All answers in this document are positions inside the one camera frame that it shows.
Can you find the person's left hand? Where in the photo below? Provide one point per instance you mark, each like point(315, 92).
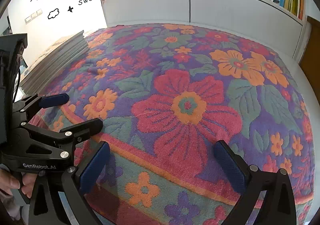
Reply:
point(9, 182)

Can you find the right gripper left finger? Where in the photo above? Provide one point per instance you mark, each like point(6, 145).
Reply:
point(79, 180)

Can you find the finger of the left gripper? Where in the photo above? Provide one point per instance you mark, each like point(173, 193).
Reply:
point(34, 103)
point(78, 133)

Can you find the floral woven table cloth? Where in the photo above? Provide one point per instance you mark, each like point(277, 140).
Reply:
point(166, 93)

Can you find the brown wooden cabinet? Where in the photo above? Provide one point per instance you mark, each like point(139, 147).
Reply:
point(310, 62)

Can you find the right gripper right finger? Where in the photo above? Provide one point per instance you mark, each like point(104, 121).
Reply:
point(247, 180)

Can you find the white wall switches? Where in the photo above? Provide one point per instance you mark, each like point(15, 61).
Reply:
point(33, 16)

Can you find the stack of books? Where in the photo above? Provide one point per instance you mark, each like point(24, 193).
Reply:
point(49, 63)

